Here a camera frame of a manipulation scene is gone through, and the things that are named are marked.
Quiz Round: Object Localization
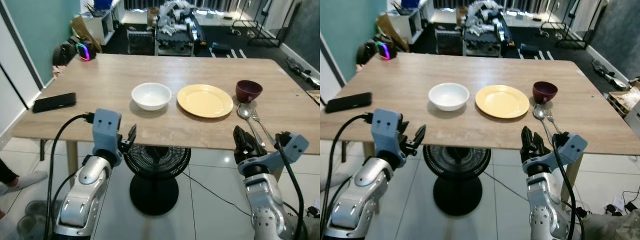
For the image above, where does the steel fork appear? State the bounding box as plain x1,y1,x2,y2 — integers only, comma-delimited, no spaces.
248,106,277,147
545,109,568,138

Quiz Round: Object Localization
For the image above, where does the steel spoon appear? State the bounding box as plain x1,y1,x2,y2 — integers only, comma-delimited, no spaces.
533,104,555,146
237,103,266,148

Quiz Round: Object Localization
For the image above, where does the yellow plate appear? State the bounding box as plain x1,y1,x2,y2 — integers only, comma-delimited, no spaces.
177,84,234,119
475,85,530,119

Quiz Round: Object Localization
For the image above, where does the white ceramic bowl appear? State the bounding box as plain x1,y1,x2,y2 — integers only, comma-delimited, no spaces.
131,82,173,111
428,82,471,112

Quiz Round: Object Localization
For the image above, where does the black floor fan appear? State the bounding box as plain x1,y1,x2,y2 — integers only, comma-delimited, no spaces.
123,145,192,217
423,145,493,217

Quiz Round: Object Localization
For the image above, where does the maroon cup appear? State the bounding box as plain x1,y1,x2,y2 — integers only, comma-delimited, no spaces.
532,81,559,105
235,80,264,104

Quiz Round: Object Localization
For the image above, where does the black phone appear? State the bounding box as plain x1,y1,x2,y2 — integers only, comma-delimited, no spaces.
325,92,373,114
32,92,77,113

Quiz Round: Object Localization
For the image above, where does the black speaker with coloured light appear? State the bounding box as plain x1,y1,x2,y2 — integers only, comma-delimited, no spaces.
75,41,98,62
375,41,398,61

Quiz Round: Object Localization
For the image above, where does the grey slipper on foot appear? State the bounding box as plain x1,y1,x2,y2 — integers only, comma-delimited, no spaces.
320,172,351,190
0,171,49,196

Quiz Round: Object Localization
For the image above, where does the black bag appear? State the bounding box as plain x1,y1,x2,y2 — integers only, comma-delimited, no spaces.
52,43,78,67
357,41,379,65

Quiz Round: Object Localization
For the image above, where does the grey tool on floor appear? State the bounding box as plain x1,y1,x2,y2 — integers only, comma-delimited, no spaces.
286,57,321,88
591,60,628,91

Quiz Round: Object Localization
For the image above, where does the black crate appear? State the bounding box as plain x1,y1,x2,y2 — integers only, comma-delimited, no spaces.
126,27,155,56
435,27,463,56

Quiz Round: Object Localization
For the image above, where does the brown cardboard sheet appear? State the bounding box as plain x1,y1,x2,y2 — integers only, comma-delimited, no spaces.
376,14,410,53
71,16,103,53

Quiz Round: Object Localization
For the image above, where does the white shelf cabinet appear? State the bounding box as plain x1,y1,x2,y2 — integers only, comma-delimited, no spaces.
80,5,123,46
387,5,433,43

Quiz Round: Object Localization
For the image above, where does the green cloth bag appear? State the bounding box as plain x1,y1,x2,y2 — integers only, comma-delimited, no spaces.
582,210,640,240

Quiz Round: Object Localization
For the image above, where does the black metal rack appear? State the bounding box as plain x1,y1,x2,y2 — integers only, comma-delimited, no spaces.
540,0,601,50
231,0,301,48

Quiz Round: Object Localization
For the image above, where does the cluttered black cart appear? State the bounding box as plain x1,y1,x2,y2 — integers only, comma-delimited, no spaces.
154,2,206,57
462,2,516,57

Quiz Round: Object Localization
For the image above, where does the grey slippers pair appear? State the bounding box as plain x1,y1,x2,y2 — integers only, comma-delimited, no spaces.
15,200,56,239

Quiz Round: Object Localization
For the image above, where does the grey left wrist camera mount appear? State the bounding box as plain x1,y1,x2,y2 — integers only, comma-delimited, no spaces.
371,108,407,161
91,108,123,156

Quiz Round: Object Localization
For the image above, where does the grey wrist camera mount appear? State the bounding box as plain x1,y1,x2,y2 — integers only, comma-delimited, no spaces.
238,132,310,176
91,108,123,156
522,132,588,175
371,108,407,161

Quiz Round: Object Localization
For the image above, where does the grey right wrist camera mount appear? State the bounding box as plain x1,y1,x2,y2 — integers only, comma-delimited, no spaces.
522,132,588,175
238,132,310,176

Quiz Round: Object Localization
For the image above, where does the black fan power cable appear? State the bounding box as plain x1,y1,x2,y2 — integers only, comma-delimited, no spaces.
180,171,252,217
482,171,532,202

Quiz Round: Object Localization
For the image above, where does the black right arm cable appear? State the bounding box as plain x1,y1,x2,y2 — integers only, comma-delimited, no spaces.
551,134,581,240
275,132,307,240

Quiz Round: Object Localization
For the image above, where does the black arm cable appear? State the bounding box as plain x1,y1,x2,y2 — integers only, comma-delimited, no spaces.
551,134,581,240
321,113,375,236
44,113,96,240
275,132,307,240

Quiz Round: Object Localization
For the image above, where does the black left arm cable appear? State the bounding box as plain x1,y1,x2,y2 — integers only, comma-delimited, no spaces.
44,113,96,240
321,113,375,236

